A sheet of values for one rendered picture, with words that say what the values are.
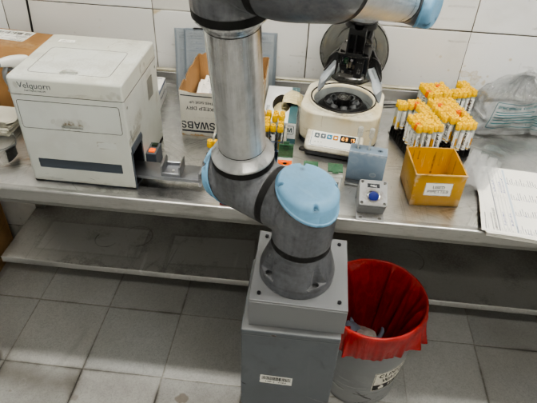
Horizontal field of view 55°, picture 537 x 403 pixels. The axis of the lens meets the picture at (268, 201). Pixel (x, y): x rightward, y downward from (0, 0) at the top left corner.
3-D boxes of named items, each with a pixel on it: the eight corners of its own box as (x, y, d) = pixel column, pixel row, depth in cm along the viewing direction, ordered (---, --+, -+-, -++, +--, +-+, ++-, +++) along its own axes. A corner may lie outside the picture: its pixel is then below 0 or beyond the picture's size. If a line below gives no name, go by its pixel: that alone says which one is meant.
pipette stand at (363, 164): (344, 184, 142) (348, 153, 136) (347, 169, 148) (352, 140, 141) (380, 190, 141) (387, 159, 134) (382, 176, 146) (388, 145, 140)
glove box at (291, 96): (260, 141, 158) (261, 113, 152) (268, 104, 177) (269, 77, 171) (300, 144, 157) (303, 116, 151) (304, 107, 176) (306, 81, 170)
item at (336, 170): (324, 193, 139) (328, 172, 135) (325, 182, 142) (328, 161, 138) (340, 193, 139) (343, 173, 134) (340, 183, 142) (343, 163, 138)
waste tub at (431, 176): (407, 205, 136) (415, 174, 130) (398, 176, 146) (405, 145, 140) (459, 207, 136) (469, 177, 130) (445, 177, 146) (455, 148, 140)
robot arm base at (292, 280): (324, 309, 98) (332, 274, 92) (249, 287, 101) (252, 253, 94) (340, 253, 109) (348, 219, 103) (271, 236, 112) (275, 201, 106)
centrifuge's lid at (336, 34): (324, 8, 157) (328, 4, 164) (314, 88, 170) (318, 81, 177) (395, 17, 153) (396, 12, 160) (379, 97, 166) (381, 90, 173)
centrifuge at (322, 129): (290, 152, 154) (293, 115, 146) (309, 106, 176) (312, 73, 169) (371, 166, 149) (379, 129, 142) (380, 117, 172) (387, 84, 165)
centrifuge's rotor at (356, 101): (312, 124, 156) (314, 103, 152) (320, 101, 168) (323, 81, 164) (363, 133, 154) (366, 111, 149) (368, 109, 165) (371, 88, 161)
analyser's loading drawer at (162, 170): (124, 180, 136) (121, 163, 133) (132, 165, 142) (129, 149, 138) (200, 186, 135) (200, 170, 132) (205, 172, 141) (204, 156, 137)
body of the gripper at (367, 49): (332, 76, 118) (340, 24, 110) (339, 60, 124) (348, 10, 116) (365, 82, 116) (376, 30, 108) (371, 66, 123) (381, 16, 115)
